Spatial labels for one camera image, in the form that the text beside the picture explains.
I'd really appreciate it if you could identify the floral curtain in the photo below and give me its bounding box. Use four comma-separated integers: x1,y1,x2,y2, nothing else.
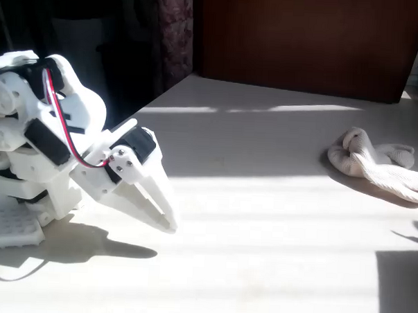
152,0,196,94

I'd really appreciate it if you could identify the dark wooden cabinet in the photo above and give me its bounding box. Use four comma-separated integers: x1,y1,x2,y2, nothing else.
190,0,418,106

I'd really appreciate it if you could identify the white perforated base plate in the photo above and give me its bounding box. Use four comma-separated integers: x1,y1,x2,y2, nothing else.
0,197,48,253

